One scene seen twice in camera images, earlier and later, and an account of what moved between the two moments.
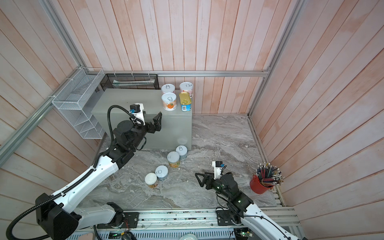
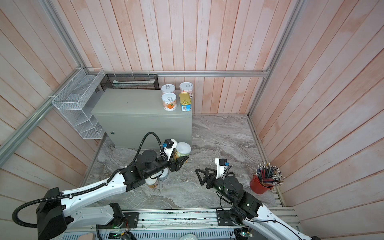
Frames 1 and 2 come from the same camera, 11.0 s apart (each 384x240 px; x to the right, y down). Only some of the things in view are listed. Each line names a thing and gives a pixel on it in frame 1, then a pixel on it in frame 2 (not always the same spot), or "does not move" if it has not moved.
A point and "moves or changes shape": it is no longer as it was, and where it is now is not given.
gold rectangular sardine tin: (185, 100) does not move
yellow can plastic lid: (173, 157) moves or changes shape
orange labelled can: (169, 100) does not move
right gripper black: (202, 182) does not move
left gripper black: (157, 123) to (176, 165)
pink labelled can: (168, 88) does not move
